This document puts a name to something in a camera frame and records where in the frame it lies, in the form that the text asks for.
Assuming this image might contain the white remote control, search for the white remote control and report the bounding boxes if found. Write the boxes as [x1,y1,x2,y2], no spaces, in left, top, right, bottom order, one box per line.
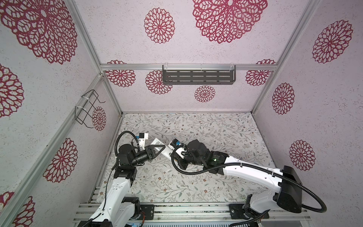
[151,138,173,161]

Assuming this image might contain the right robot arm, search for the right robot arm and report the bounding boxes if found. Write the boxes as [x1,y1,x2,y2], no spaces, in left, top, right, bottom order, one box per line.
[168,139,302,214]

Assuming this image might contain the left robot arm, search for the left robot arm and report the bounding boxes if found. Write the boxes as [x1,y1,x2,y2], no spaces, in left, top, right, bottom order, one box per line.
[78,144,165,227]

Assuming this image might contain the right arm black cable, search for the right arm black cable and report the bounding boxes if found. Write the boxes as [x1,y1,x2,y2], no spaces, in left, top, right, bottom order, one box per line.
[171,147,328,227]

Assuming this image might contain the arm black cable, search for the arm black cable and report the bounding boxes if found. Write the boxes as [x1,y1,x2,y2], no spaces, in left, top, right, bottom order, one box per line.
[171,147,328,227]
[114,130,140,157]

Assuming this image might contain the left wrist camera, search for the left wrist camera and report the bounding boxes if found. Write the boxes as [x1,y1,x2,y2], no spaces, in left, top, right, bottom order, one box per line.
[138,133,148,149]

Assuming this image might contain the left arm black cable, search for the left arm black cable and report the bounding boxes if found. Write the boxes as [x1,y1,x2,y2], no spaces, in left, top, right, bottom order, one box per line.
[114,130,140,157]

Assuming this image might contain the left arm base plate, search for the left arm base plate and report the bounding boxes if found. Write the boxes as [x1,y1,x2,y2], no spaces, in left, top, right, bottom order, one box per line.
[131,204,155,221]

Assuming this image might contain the black wire wall rack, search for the black wire wall rack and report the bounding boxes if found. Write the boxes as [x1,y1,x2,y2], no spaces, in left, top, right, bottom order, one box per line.
[74,89,107,131]

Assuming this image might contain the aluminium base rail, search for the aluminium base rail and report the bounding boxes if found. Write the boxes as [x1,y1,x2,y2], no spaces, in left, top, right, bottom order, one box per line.
[73,185,312,223]

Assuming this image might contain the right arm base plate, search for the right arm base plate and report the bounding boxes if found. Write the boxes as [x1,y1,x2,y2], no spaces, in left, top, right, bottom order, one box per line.
[228,203,260,220]

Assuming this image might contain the dark grey wall shelf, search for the dark grey wall shelf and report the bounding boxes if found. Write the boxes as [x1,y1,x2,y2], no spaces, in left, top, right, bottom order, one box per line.
[162,65,236,85]

